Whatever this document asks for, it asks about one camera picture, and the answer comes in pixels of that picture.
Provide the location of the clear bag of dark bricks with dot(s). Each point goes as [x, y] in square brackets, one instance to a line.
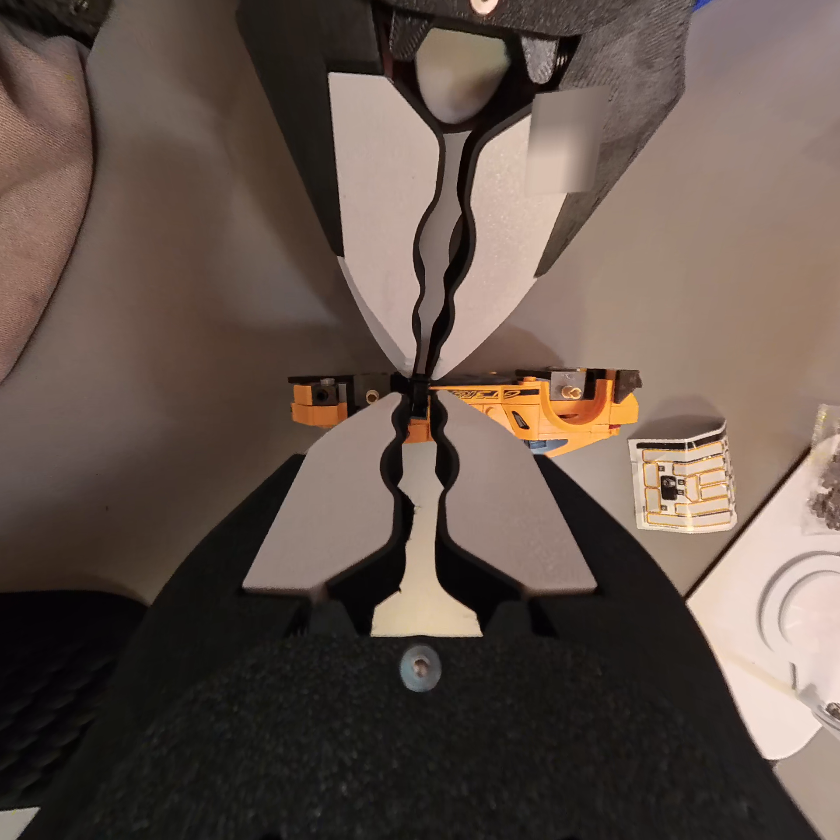
[828, 485]

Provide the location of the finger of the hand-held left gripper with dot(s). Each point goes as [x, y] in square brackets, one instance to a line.
[374, 197]
[499, 249]

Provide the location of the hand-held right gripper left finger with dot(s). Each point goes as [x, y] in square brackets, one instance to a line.
[328, 512]

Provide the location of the small black toy brick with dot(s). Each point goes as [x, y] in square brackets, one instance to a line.
[413, 394]

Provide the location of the sticker sheet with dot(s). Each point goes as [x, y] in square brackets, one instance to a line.
[682, 485]

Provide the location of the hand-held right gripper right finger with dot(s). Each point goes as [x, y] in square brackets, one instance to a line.
[512, 518]

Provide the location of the orange toy brick car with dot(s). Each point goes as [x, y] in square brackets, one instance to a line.
[499, 410]

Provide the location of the white book stand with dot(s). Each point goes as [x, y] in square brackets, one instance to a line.
[735, 623]

